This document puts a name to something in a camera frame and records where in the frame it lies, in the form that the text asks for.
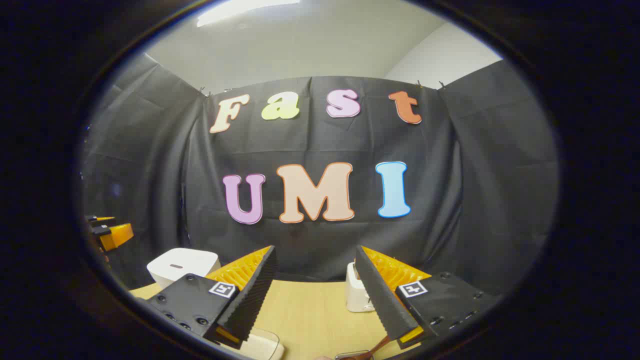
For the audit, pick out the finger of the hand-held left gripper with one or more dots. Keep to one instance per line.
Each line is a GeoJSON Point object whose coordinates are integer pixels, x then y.
{"type": "Point", "coordinates": [102, 221]}
{"type": "Point", "coordinates": [117, 236]}

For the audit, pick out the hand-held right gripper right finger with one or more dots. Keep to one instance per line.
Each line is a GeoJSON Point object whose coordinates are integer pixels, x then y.
{"type": "Point", "coordinates": [380, 300]}

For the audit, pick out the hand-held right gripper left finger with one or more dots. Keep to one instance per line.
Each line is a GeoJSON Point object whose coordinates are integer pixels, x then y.
{"type": "Point", "coordinates": [250, 300]}

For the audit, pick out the brown wooden spoon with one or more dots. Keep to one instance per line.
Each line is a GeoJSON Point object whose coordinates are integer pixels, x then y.
{"type": "Point", "coordinates": [377, 346]}

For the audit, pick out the clear plastic rice container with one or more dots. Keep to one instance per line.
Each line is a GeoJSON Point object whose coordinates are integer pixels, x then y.
{"type": "Point", "coordinates": [275, 345]}

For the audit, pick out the white rice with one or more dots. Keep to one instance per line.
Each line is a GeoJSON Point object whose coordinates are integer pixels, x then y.
{"type": "Point", "coordinates": [260, 352]}

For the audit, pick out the white rice cooker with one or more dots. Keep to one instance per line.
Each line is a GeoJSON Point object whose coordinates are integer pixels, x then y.
{"type": "Point", "coordinates": [185, 260]}

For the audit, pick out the white toaster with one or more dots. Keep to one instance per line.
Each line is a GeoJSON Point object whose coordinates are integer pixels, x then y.
{"type": "Point", "coordinates": [356, 295]}

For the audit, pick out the black backdrop cloth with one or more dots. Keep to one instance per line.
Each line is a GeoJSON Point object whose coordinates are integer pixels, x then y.
{"type": "Point", "coordinates": [320, 145]}

